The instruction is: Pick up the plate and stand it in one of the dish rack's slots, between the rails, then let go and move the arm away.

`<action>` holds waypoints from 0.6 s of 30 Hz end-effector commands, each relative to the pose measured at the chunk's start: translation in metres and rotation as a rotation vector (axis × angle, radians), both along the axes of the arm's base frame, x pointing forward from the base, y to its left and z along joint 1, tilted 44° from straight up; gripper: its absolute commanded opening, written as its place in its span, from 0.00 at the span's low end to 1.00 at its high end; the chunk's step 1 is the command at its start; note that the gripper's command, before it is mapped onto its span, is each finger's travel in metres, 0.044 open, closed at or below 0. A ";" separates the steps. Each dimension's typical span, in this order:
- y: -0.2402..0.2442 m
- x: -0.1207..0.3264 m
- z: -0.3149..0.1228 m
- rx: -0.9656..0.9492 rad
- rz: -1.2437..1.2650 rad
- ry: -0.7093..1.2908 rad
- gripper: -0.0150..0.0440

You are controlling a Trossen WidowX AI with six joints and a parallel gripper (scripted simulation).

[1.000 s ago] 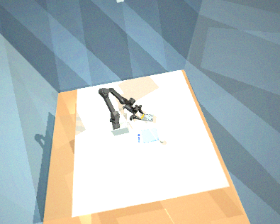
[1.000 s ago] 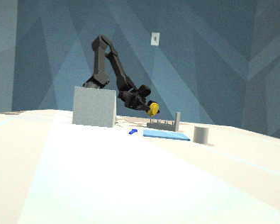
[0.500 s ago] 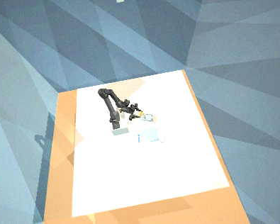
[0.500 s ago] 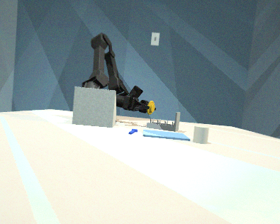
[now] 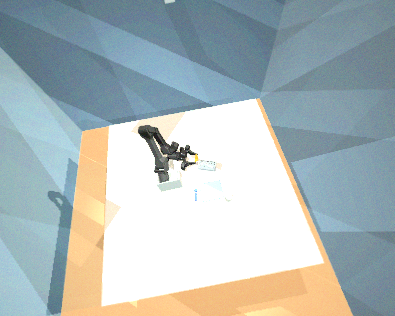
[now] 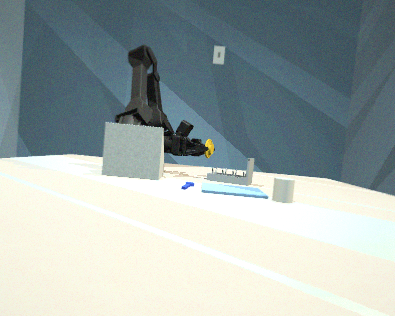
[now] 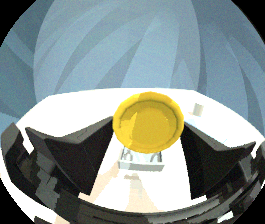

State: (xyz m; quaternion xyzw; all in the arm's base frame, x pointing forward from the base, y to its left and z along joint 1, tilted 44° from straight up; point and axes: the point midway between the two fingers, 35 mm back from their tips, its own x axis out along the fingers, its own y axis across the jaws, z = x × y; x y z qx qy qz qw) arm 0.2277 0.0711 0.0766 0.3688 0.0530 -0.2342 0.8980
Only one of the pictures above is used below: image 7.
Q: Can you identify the yellow round plate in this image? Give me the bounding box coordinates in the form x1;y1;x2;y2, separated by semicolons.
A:
112;92;184;155

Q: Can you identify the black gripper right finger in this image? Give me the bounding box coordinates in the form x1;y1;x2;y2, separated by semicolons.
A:
180;120;256;200

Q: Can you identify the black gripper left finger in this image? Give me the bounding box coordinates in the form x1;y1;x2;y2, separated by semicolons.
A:
24;116;113;196

